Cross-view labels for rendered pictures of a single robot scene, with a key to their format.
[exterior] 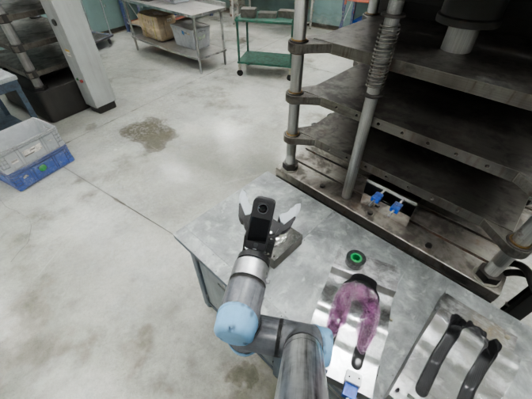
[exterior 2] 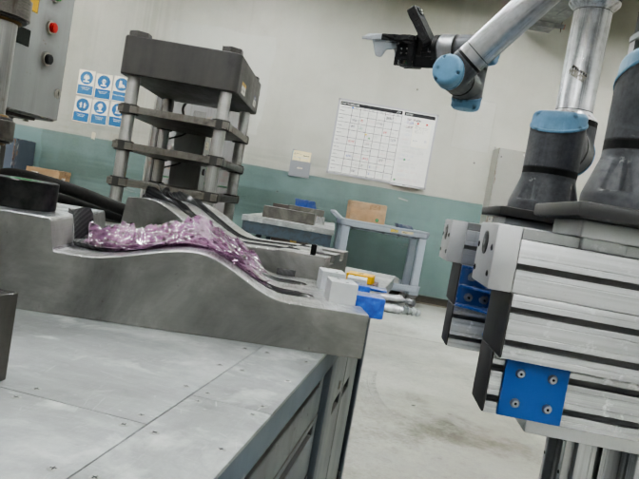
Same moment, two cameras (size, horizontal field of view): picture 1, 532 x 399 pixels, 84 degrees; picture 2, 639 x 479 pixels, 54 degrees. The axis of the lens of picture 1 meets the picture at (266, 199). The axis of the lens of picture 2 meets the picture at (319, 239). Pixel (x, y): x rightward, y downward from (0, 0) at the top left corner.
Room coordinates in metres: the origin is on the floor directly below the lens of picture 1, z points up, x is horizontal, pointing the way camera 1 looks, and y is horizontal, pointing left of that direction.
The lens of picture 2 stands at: (0.82, 0.49, 0.98)
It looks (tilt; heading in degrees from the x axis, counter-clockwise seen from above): 3 degrees down; 237
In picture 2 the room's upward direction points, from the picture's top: 10 degrees clockwise
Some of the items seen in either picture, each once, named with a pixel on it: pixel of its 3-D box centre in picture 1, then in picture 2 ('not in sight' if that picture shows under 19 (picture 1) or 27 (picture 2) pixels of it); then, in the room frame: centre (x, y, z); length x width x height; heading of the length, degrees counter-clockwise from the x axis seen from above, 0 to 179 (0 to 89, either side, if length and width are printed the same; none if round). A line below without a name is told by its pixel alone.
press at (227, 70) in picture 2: not in sight; (186, 174); (-1.17, -4.98, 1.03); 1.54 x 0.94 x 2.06; 56
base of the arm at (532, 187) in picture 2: not in sight; (545, 192); (-0.33, -0.42, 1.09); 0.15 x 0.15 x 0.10
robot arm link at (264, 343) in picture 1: (251, 332); not in sight; (0.26, 0.03, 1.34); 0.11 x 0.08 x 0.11; 78
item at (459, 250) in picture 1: (399, 184); not in sight; (1.38, -0.82, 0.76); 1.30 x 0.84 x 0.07; 47
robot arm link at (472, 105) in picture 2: not in sight; (466, 86); (-0.31, -0.71, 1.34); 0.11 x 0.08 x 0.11; 27
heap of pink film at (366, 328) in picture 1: (355, 309); (183, 239); (0.51, -0.34, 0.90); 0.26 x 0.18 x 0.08; 154
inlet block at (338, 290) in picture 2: not in sight; (373, 305); (0.30, -0.17, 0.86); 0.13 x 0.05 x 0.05; 154
